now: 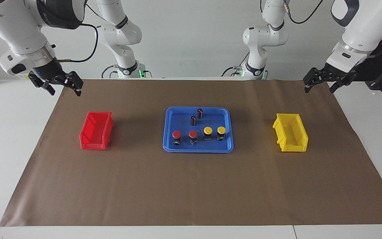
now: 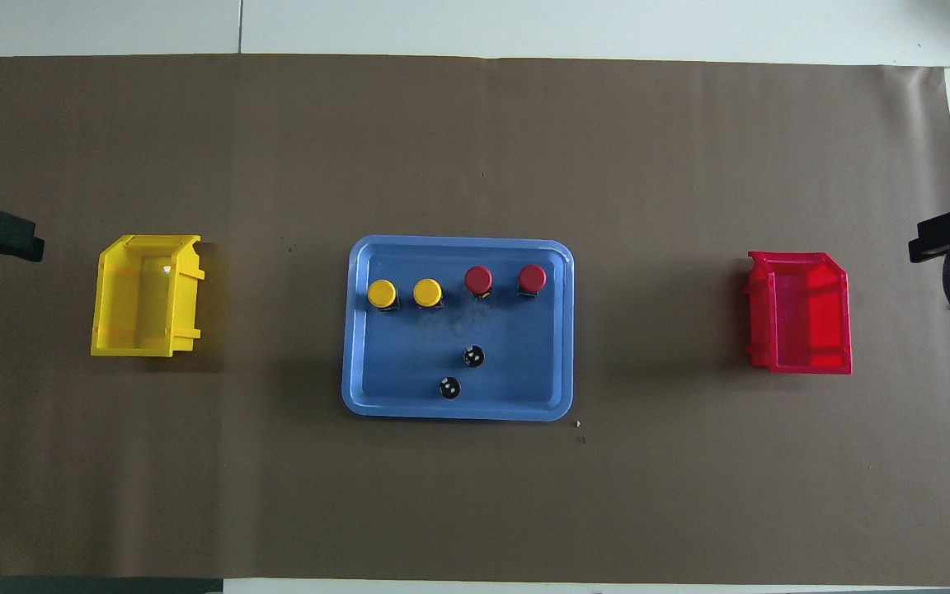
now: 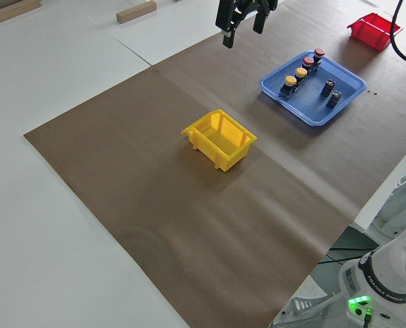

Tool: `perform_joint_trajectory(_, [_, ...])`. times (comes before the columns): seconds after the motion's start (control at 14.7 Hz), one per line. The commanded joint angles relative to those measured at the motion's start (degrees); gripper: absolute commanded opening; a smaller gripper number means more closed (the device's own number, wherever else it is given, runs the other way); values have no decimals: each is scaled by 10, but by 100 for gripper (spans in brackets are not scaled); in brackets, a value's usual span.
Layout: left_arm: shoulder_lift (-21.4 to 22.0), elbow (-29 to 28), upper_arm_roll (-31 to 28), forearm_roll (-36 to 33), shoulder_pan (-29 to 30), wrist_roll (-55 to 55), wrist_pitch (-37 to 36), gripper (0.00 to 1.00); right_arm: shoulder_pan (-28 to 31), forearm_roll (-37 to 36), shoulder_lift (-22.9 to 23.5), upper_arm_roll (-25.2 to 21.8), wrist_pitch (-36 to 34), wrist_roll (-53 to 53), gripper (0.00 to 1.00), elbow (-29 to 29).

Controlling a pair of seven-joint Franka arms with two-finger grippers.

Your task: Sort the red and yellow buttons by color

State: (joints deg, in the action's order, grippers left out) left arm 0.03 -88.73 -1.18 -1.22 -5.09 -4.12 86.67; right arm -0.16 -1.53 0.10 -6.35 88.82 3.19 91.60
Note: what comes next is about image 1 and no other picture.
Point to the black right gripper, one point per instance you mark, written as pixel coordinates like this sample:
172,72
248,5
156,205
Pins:
50,70

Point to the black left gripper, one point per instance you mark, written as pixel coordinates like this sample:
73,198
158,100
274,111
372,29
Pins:
336,72

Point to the yellow push button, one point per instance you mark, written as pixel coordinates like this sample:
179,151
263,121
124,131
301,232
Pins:
221,129
208,130

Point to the red push button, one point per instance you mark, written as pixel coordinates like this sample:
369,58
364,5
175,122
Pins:
193,134
176,134

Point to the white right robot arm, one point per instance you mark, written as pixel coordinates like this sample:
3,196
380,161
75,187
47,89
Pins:
22,30

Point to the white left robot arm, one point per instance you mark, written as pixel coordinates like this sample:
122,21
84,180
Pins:
366,30

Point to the white power strip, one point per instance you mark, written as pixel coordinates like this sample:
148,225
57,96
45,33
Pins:
22,76

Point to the red plastic bin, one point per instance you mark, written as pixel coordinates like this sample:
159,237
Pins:
91,145

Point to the yellow plastic bin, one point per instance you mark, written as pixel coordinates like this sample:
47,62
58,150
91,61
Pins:
293,147

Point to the blue plastic tray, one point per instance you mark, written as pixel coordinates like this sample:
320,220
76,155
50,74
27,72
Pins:
177,122

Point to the black cylindrical capacitor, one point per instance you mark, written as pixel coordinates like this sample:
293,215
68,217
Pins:
199,114
193,120

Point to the brown paper table mat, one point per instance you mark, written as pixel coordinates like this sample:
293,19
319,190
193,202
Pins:
191,186

